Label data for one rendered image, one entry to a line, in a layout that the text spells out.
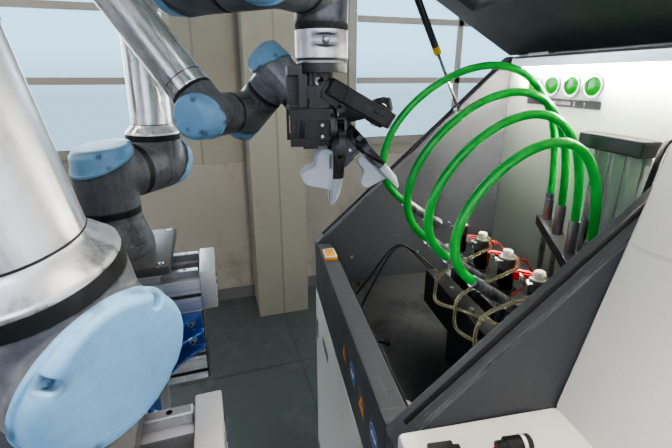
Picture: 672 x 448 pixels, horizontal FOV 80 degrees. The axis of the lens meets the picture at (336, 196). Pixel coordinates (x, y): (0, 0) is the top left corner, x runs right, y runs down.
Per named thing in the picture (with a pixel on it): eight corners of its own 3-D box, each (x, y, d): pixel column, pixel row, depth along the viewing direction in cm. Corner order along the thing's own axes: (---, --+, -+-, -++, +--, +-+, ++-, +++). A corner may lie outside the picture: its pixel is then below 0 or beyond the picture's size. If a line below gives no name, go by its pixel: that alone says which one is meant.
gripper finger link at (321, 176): (302, 205, 63) (300, 147, 60) (339, 203, 64) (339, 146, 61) (304, 211, 60) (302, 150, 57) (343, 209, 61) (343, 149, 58)
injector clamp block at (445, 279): (421, 326, 95) (425, 268, 90) (460, 321, 97) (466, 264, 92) (506, 453, 63) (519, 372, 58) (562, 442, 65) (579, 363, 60)
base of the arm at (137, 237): (66, 270, 77) (56, 222, 74) (87, 241, 91) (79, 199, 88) (151, 260, 81) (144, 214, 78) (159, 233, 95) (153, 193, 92)
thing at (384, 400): (317, 294, 116) (317, 243, 112) (332, 292, 117) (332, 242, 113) (381, 511, 58) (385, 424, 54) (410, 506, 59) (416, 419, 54)
